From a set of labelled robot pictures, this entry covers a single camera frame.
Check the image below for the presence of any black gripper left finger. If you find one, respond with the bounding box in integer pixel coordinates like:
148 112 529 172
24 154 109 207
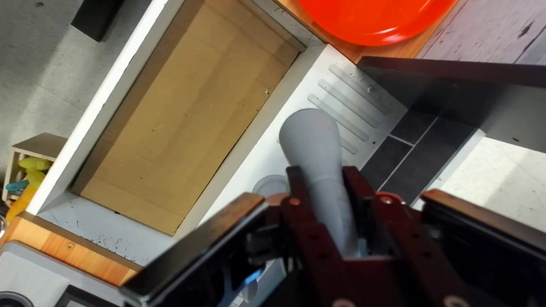
281 165 350 307

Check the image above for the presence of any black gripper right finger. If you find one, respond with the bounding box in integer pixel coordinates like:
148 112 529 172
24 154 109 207
339 165 457 307

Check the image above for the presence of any gray toy faucet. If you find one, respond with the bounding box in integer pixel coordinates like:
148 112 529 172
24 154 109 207
278 107 372 258

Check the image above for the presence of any white toy sink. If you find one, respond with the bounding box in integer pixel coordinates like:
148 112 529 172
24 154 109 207
24 0 411 269

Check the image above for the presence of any wooden countertop board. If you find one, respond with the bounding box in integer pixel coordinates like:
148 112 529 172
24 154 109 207
275 0 474 64

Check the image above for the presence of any orange plastic plate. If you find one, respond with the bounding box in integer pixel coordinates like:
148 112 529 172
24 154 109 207
297 0 459 49

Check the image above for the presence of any wooden stove surround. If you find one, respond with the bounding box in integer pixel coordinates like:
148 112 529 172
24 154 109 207
0 211 143 287

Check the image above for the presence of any small wooden toy shelf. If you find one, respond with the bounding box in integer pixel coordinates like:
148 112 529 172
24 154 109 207
0 132 68 228

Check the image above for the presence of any black box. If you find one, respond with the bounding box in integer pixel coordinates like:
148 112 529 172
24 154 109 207
70 0 126 42

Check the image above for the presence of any black frame post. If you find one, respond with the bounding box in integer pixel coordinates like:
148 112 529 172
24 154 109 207
356 54 546 90

